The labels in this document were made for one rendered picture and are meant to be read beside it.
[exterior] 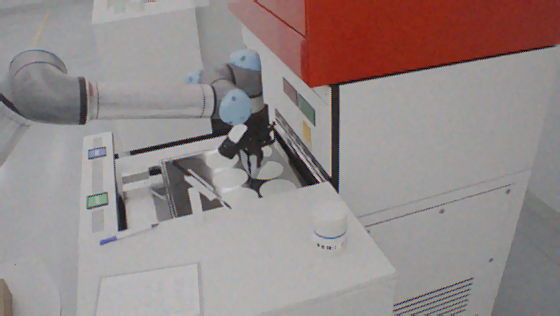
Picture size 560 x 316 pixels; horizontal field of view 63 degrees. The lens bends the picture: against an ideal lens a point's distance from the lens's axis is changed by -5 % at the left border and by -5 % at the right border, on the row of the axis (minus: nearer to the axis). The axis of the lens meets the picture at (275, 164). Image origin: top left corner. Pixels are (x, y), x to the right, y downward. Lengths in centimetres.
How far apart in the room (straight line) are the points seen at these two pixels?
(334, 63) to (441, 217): 65
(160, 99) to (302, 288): 47
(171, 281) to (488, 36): 94
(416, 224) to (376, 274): 52
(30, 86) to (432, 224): 114
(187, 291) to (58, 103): 43
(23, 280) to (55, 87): 59
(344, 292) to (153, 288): 37
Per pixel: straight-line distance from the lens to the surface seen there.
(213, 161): 147
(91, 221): 123
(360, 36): 109
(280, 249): 102
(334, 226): 95
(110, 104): 97
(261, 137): 128
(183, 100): 101
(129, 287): 101
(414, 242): 152
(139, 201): 139
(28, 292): 133
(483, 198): 158
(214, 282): 97
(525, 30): 138
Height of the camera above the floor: 165
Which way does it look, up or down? 32 degrees down
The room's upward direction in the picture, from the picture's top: 4 degrees counter-clockwise
